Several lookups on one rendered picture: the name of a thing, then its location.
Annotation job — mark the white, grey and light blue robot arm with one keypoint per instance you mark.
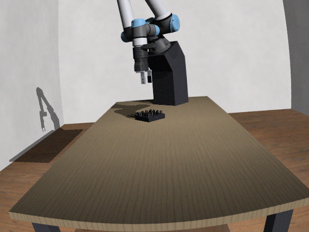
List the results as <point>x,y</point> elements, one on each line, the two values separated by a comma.
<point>152,28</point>

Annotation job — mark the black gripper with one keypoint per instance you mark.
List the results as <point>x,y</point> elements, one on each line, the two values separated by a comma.
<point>140,55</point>

